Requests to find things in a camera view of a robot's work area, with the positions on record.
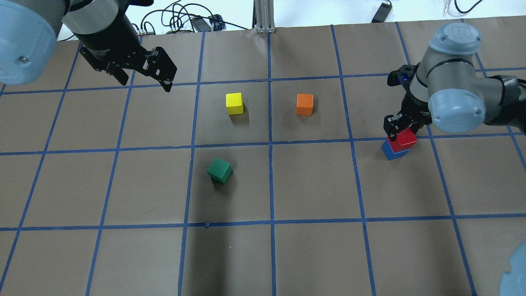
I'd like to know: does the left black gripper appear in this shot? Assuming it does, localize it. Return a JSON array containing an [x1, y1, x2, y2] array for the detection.
[[78, 16, 177, 93]]

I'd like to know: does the brown paper table mat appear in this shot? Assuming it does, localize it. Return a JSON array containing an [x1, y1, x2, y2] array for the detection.
[[1, 21, 525, 296]]

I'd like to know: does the aluminium frame post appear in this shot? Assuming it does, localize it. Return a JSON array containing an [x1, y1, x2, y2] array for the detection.
[[253, 0, 276, 34]]

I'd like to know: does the yellow wooden block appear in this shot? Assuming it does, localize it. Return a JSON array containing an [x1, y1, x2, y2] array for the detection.
[[225, 92, 244, 116]]

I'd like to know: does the black power adapter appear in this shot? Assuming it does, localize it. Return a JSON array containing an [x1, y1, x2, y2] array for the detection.
[[371, 0, 393, 23]]

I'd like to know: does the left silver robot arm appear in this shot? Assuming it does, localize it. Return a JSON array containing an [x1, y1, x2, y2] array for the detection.
[[0, 0, 177, 92]]

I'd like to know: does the green wooden block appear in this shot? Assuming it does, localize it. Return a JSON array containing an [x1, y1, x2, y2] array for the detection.
[[207, 157, 233, 184]]

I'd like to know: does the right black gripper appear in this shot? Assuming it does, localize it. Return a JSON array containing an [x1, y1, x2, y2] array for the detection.
[[383, 92, 432, 142]]

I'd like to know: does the red wooden block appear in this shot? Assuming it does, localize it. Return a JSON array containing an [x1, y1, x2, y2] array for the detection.
[[387, 127, 418, 153]]

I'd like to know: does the blue wooden block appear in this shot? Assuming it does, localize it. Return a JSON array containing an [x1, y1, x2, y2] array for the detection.
[[381, 138, 410, 161]]

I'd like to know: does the orange wooden block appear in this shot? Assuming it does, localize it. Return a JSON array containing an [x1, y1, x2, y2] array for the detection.
[[295, 93, 314, 116]]

